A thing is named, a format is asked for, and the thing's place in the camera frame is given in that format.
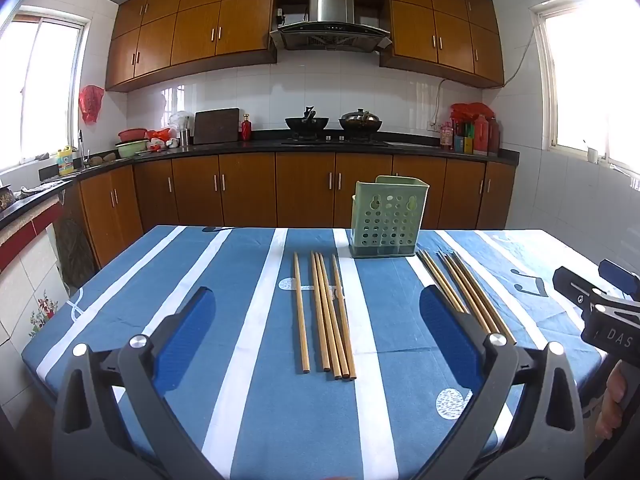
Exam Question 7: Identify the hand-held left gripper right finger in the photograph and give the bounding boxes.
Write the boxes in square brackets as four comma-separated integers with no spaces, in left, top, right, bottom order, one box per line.
[419,284,586,480]

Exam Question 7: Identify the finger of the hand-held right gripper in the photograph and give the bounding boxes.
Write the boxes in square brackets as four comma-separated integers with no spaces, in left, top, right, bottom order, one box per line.
[552,266,608,318]
[599,259,640,301]

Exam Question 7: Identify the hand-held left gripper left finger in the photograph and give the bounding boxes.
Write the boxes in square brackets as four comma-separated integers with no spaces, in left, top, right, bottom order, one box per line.
[52,286,226,480]

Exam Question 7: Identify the green perforated chopstick holder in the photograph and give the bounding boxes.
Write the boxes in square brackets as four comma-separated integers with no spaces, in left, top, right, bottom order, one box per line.
[348,175,432,259]

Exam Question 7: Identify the person's right hand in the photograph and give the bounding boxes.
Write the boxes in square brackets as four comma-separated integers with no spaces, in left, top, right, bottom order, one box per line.
[594,371,627,440]

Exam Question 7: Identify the blue white striped tablecloth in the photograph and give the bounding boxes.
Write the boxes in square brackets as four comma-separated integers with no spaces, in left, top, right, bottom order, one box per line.
[21,225,618,480]

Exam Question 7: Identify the round woven tray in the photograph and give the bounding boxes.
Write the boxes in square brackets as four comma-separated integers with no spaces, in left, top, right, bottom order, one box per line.
[54,219,97,287]

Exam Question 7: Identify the wooden lower kitchen cabinets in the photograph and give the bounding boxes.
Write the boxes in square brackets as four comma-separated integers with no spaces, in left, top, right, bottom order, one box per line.
[65,152,517,268]

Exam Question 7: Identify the red plastic bottle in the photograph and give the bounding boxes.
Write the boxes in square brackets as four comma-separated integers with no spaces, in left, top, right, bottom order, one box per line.
[472,115,490,156]

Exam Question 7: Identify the colourful seasoning boxes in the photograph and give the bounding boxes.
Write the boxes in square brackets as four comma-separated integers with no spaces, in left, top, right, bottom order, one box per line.
[454,121,475,154]

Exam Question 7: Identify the black kitchen countertop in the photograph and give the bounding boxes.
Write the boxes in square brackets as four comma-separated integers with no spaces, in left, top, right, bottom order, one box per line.
[0,137,521,226]

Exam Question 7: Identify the green plastic basin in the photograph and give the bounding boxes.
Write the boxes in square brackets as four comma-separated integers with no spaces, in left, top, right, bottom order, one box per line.
[115,139,151,158]

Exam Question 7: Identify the white framed window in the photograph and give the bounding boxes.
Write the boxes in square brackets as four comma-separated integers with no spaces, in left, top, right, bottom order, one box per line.
[530,0,640,171]

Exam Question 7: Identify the red white plastic bag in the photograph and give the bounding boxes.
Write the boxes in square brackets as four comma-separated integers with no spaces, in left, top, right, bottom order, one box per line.
[147,128,173,153]

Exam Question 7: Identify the dark wooden cutting board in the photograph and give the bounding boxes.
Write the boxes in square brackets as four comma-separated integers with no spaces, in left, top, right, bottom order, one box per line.
[193,108,241,145]

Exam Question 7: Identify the crumpled red plastic bag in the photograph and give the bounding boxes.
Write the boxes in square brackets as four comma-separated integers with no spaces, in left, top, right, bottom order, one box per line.
[451,102,496,123]

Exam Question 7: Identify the black gas stove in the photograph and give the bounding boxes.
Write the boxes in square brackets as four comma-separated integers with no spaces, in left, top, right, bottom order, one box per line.
[281,135,391,147]

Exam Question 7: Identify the black pot with lid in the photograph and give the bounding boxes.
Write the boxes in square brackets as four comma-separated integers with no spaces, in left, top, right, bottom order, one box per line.
[338,108,383,133]

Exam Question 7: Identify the black wok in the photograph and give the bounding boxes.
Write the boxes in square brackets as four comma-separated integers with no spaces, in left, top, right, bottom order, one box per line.
[285,106,331,136]

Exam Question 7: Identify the hanging red plastic bag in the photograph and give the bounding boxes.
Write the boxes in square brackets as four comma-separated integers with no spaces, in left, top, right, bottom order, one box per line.
[79,85,105,126]

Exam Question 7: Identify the large sliding window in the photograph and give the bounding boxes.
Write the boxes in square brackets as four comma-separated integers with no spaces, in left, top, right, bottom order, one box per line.
[0,5,93,173]

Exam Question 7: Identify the steel range hood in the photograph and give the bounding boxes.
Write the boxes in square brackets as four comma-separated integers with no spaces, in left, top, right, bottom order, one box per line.
[270,0,392,53]

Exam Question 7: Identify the white wall cable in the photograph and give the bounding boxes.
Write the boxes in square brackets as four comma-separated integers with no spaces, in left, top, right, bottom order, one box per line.
[430,42,533,131]

